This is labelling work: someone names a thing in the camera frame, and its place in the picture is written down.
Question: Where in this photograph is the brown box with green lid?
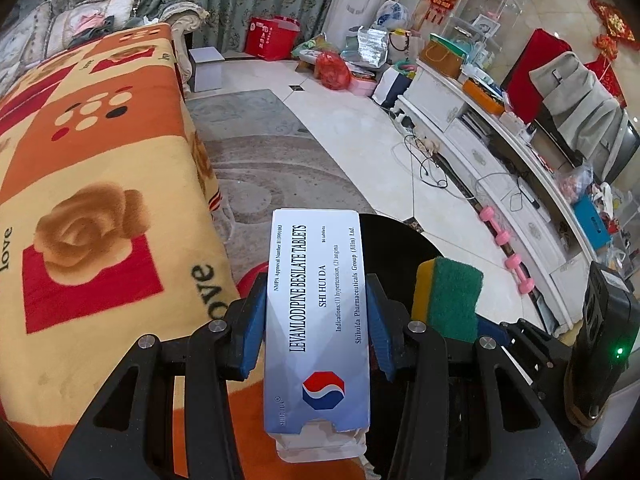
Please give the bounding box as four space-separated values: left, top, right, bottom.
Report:
419 34 468 80

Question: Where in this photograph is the orange printed blanket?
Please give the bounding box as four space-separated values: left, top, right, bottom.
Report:
0 22 281 466

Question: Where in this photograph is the white tv cabinet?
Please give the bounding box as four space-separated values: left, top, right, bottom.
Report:
395 57 616 336

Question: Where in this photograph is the floral cushion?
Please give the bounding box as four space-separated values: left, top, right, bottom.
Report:
47 0 141 46
0 2 56 86

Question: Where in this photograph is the filled red plastic bag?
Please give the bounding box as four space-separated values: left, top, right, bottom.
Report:
315 51 352 91

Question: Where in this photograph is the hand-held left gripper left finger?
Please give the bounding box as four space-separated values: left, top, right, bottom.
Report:
50 272 268 480

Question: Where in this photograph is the red cloth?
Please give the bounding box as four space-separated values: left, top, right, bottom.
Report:
501 29 573 111

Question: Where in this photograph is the floor cable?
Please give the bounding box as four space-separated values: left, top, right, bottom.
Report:
392 135 451 191

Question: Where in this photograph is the grey patterned rug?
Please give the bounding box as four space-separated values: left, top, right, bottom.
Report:
186 89 416 271

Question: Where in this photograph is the white blue plastic bag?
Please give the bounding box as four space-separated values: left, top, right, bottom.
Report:
375 0 411 31

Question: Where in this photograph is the red hanging knot ornament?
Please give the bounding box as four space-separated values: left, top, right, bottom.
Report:
424 0 461 23

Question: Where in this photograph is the green yellow sponge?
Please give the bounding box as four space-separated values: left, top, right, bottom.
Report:
412 256 485 343

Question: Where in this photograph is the silver foil bag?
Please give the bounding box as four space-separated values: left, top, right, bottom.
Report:
357 27 390 67

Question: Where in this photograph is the pink dumbbell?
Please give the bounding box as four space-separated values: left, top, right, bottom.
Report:
479 206 511 246
504 252 536 293

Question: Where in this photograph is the pink box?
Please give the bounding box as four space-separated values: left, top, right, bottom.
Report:
350 70 376 97

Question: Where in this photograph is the orange box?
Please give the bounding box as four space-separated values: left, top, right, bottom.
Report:
462 79 506 116

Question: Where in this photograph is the red gold wall ornament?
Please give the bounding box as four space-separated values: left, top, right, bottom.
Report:
590 0 640 51

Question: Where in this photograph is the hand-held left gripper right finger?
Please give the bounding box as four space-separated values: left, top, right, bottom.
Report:
366 272 591 480

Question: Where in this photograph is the white carved sofa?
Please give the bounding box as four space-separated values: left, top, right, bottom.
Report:
165 0 211 96

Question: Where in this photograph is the red plastic bag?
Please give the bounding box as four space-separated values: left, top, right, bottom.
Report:
315 51 352 91
234 266 261 303

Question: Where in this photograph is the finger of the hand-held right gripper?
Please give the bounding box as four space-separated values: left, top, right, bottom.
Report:
475 316 573 390

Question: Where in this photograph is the red storage box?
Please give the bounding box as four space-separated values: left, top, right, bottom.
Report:
244 16 301 61

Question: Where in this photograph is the grey cloth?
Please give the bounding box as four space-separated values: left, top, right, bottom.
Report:
529 51 628 171

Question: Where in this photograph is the white blue medicine box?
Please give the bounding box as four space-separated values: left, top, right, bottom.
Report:
264 208 373 465

